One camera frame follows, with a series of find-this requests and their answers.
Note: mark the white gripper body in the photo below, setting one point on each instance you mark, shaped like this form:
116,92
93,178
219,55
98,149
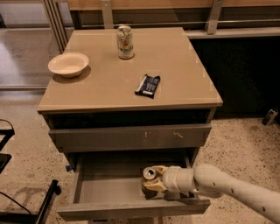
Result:
172,178

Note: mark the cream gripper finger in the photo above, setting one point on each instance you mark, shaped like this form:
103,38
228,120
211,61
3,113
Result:
159,170
157,186

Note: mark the orange soda can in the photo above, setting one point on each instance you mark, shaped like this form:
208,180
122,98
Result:
148,176

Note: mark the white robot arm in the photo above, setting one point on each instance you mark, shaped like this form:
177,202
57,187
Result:
209,181

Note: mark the closed top drawer front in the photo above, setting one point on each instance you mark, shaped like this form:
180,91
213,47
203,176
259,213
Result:
130,138

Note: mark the open middle drawer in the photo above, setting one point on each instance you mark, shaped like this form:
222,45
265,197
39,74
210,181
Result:
108,185

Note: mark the grey drawer cabinet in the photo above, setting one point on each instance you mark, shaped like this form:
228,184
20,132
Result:
103,96

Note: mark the white green soda can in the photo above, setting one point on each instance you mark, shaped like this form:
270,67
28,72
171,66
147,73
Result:
124,42

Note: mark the dark blue snack wrapper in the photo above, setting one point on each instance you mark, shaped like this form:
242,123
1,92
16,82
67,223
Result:
148,86

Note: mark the small grey floor object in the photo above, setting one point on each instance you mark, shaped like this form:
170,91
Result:
270,117

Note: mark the white paper bowl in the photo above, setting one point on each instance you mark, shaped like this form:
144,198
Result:
69,65

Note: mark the black chair frame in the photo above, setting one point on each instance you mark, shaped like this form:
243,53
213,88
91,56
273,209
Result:
20,192

